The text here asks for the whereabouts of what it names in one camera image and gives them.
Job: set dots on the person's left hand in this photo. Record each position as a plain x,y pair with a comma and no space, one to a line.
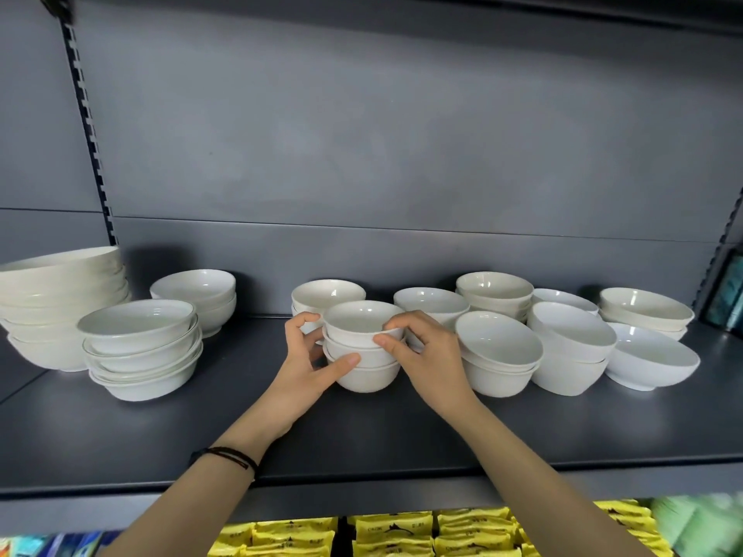
284,400

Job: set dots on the person's right hand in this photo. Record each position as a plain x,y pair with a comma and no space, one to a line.
435,377

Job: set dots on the deep white ceramic bowl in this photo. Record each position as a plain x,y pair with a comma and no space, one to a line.
499,339
499,382

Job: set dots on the white wide-rimmed ceramic bowl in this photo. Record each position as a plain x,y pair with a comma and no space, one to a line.
136,321

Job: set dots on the cream ceramic bowl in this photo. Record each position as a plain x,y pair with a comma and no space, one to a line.
58,310
58,272
58,294

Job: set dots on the person's right forearm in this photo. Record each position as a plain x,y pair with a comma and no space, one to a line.
540,493

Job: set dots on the yellow packets shelf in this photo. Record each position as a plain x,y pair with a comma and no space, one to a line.
395,533

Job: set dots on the large grey metal back panel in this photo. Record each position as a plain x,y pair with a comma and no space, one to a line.
406,127
35,110

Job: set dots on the row of blue boxes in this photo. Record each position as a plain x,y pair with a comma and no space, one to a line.
75,545

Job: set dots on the narrow grey metal back panel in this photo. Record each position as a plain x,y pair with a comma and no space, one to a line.
46,232

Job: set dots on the row of teal pump bottles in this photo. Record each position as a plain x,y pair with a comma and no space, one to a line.
725,295

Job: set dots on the green packets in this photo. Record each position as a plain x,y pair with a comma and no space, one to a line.
702,527

